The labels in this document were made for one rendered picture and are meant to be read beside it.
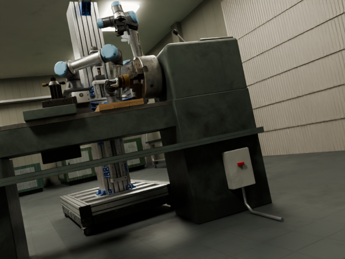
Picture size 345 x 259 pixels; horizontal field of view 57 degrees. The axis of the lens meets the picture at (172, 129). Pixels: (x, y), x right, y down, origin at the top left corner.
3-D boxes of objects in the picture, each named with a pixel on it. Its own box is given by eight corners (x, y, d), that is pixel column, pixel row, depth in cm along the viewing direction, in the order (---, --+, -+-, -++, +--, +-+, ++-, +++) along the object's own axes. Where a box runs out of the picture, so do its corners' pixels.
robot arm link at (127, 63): (123, 78, 301) (120, 64, 302) (137, 75, 300) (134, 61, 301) (120, 75, 289) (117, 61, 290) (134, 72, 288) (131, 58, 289)
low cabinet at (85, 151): (126, 169, 1081) (120, 143, 1084) (147, 168, 902) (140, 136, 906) (58, 184, 983) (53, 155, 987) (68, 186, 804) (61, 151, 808)
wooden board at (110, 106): (133, 112, 248) (132, 107, 248) (144, 104, 214) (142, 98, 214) (94, 118, 238) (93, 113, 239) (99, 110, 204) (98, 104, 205)
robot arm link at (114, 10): (122, 6, 235) (119, -2, 227) (126, 17, 231) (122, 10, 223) (112, 10, 235) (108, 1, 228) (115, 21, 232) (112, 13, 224)
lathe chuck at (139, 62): (149, 100, 252) (142, 60, 251) (160, 95, 222) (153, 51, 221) (137, 102, 249) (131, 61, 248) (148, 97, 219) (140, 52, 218)
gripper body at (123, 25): (116, 37, 223) (113, 24, 227) (129, 36, 226) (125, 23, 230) (117, 30, 216) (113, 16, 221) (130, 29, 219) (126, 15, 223)
